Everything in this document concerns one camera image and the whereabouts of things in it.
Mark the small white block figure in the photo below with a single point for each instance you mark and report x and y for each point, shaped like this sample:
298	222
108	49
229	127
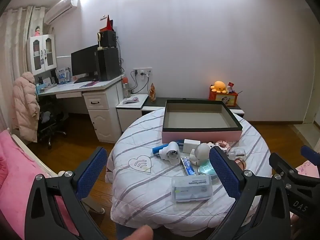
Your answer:
211	144

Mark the white charger adapter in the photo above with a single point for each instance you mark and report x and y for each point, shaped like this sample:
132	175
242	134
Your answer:
191	146

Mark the pink box with dark rim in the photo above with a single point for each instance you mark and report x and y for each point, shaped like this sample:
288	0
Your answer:
200	136

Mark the orange printed storage box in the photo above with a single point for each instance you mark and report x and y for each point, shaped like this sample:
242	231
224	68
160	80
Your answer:
231	100

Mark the black keyboard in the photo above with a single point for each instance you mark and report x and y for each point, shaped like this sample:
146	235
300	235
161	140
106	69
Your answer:
83	79

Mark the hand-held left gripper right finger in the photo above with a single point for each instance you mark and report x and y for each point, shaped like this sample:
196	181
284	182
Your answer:
225	172

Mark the pink bed blanket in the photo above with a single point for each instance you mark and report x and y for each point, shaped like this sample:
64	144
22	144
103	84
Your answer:
10	180

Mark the person's left hand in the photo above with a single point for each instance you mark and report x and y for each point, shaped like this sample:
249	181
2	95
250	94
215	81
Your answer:
138	233

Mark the orange octopus plush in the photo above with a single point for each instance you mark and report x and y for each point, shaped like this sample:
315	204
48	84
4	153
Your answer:
218	87

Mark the black speaker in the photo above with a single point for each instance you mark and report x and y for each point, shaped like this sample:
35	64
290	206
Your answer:
108	39

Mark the pink puffer jacket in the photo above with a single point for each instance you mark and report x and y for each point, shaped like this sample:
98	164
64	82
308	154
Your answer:
25	105

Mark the orange figurine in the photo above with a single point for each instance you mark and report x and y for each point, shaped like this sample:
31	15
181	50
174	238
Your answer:
152	93

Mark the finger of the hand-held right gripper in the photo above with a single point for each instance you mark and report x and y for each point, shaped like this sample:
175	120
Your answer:
282	165
311	155

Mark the white desk with drawers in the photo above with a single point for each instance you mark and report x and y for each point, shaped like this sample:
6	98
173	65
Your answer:
100	120

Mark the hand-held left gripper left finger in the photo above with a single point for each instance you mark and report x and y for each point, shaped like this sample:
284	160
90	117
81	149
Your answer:
91	172

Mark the white astronaut figure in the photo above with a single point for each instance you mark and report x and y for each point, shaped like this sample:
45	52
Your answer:
201	152

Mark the small cream desk fan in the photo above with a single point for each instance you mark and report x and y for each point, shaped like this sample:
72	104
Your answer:
99	37

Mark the small red toy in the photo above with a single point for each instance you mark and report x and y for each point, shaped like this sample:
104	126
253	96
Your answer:
230	85

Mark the white wall outlet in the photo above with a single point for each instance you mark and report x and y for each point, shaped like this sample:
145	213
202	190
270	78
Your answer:
142	72

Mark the black computer tower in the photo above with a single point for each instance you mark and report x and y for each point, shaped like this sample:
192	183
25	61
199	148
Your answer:
108	63

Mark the blue plastic tool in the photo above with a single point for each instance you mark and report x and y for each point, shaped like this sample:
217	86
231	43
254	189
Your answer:
157	150

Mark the black computer monitor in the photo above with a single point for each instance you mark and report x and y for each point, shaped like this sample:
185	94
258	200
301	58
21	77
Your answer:
83	60

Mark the white air conditioner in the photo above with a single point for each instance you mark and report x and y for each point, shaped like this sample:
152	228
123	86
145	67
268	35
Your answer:
60	8

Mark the blue toothpaste box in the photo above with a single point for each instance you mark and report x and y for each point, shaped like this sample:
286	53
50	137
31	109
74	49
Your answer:
188	166

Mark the pink block flower toy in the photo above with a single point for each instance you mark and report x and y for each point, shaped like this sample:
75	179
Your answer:
223	145

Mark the blue white box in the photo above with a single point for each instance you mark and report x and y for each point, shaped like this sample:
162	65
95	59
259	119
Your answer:
63	76

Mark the bottle with orange cap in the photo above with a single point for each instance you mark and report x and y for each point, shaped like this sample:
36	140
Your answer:
126	87

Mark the black office chair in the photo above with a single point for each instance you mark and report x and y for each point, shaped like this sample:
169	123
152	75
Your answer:
50	120

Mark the small pink doll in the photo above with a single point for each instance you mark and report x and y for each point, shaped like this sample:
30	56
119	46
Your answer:
37	31

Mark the cream curtain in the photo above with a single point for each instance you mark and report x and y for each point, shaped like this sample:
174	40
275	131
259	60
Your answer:
12	42

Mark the white bedside cabinet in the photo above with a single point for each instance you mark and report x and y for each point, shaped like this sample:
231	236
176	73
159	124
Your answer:
130	117

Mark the pink notebook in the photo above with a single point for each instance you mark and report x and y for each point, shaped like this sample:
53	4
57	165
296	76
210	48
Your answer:
88	84

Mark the white glass door cabinet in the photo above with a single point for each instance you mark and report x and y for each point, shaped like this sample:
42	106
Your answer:
41	52

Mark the black top low cabinet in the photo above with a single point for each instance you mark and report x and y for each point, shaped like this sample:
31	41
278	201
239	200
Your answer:
160	101

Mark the pink printed blanket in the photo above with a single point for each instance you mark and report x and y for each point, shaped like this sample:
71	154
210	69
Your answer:
307	168

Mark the white bed frame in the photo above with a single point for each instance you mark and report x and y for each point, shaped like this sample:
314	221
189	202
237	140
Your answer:
32	155

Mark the clear plastic floss box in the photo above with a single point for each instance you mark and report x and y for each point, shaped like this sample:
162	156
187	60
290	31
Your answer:
192	188

